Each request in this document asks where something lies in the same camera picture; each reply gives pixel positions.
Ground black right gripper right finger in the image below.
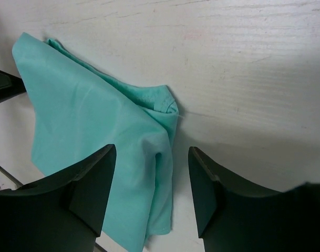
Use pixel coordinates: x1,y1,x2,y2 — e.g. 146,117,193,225
188,146,320,251

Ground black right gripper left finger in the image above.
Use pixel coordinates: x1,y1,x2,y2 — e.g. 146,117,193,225
0,144,117,252

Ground teal t shirt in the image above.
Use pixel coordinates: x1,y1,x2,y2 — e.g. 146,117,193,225
12,33,179,251

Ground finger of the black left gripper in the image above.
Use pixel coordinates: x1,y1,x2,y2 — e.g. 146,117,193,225
0,70,26,103

